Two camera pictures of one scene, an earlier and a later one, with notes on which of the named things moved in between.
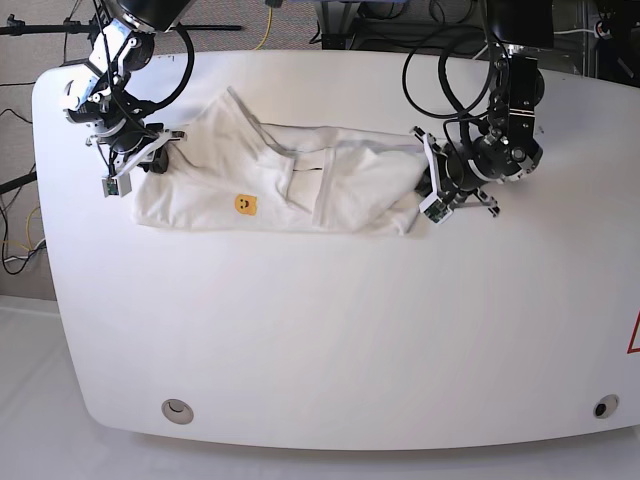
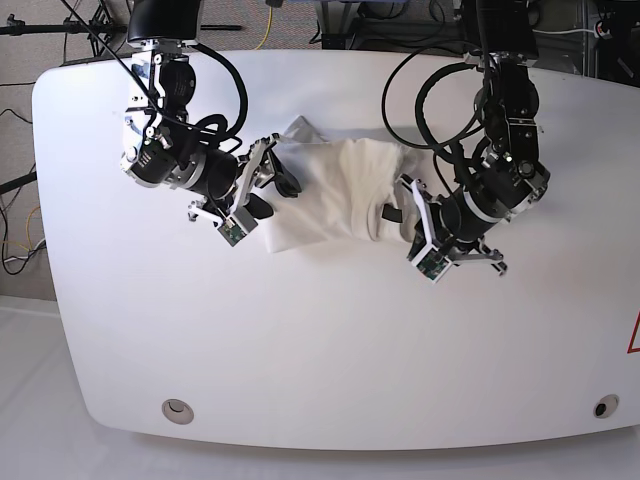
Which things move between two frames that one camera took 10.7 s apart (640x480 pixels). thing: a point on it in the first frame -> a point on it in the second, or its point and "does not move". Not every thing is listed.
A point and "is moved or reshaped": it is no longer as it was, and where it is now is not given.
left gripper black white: (450, 172) -> (447, 229)
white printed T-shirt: (229, 169) is moved or reshaped
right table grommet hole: (605, 406) does not move
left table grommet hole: (178, 411) does not move
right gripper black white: (127, 144) -> (226, 178)
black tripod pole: (14, 27) does not move
